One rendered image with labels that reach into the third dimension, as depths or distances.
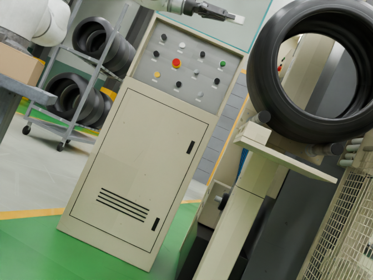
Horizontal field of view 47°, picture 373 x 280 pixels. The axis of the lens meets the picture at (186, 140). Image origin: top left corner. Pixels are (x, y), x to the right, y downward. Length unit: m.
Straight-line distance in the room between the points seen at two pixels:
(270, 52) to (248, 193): 0.65
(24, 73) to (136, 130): 0.80
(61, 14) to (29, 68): 0.38
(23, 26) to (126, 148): 0.85
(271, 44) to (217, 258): 0.94
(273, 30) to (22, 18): 0.94
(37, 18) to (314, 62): 1.17
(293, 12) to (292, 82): 0.42
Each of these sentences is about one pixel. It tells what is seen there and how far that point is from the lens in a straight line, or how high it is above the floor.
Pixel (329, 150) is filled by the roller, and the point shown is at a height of 0.89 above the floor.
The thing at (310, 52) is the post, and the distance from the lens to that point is 2.00.
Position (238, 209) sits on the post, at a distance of 1.91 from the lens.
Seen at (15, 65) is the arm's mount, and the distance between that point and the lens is 1.69.
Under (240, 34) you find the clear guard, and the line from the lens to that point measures 2.37.
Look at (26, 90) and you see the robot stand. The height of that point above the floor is 0.63.
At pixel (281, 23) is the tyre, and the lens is 1.62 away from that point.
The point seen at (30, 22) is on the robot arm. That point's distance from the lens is 1.80.
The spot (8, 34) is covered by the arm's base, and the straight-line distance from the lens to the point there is 1.78.
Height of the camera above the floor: 0.69
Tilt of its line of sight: 1 degrees up
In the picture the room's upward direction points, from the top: 25 degrees clockwise
